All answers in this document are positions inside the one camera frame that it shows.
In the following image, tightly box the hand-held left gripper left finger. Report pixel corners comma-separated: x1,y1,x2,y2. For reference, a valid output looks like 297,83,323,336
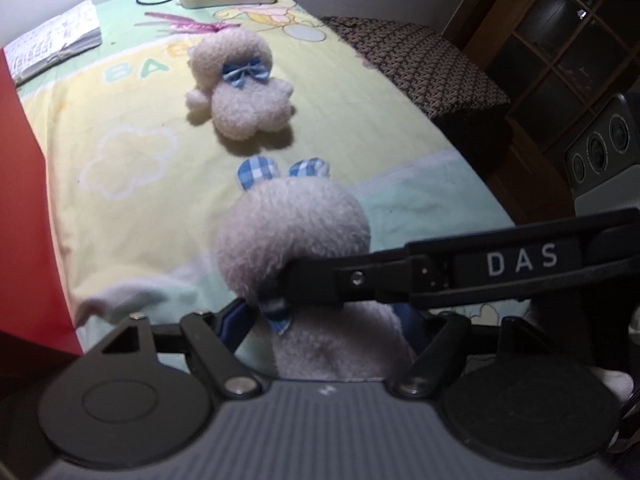
102,300,263,397

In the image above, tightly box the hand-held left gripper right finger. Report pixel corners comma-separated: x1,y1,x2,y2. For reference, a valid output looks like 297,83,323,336
392,305,556,398

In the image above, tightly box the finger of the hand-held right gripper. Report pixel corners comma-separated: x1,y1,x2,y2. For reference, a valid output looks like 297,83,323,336
277,246,415,308

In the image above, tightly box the white plush bunny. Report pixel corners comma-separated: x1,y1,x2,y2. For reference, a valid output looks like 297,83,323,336
216,156,418,381

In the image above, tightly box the red box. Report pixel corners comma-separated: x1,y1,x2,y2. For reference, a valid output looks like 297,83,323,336
0,47,83,376

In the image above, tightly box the person's right hand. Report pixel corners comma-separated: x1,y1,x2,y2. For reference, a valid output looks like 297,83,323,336
592,366,635,405

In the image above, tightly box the cartoon printed cloth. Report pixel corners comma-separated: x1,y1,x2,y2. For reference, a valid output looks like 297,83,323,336
15,0,531,381

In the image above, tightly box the white plush, light blue bow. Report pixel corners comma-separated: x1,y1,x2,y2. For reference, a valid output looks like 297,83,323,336
185,27,295,141

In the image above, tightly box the wooden glass-door cabinet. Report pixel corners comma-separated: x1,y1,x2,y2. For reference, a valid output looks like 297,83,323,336
442,0,640,226

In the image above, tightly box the dark patterned ottoman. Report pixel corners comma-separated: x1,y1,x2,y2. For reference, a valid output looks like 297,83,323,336
320,16,512,161

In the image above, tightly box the white paper booklet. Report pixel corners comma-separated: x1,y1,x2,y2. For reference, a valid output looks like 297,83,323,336
2,0,102,86

